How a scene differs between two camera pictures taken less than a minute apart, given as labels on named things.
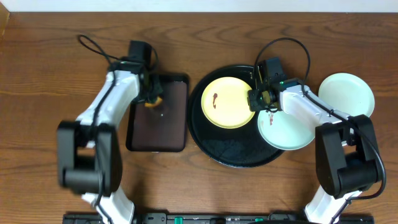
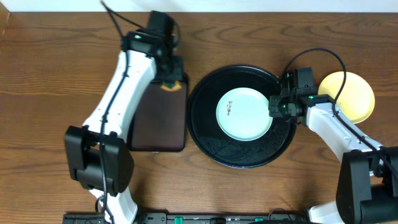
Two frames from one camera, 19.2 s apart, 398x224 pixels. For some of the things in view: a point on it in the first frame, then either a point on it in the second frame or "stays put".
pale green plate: x=286 y=131 to x=243 y=114
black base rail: x=219 y=218 stays put
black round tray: x=242 y=147 stays put
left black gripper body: x=154 y=93 to x=173 y=74
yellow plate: x=224 y=103 to x=356 y=99
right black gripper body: x=257 y=101 to x=280 y=107
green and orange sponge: x=153 y=102 to x=176 y=88
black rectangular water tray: x=164 y=128 stays put
